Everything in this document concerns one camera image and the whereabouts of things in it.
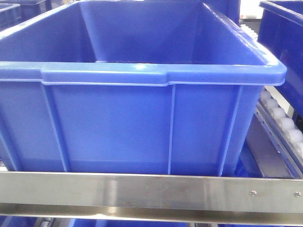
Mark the steel rack front rail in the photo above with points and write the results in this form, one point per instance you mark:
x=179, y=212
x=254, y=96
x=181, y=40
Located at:
x=200, y=199

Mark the white roller track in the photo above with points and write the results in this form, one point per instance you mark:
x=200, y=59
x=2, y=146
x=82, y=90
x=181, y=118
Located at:
x=274, y=144

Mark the blue crate at right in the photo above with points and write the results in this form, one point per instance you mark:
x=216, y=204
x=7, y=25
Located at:
x=281, y=32

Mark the large blue target crate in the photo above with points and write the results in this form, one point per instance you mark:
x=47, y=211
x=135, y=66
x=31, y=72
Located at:
x=143, y=87

